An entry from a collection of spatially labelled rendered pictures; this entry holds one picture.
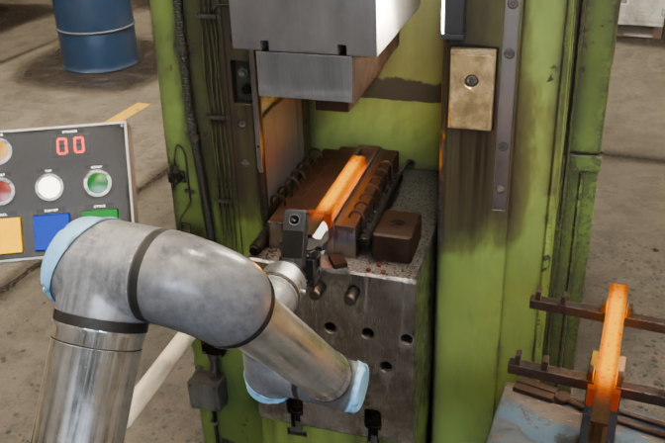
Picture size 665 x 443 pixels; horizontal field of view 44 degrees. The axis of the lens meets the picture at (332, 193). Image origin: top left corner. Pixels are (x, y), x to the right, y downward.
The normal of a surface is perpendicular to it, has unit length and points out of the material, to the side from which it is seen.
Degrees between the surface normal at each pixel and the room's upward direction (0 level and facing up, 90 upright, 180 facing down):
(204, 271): 47
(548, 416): 0
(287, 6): 90
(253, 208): 90
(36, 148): 60
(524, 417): 0
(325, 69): 90
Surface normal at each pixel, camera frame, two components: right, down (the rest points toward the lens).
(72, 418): 0.04, -0.06
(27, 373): -0.03, -0.90
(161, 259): -0.02, -0.49
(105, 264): -0.32, -0.21
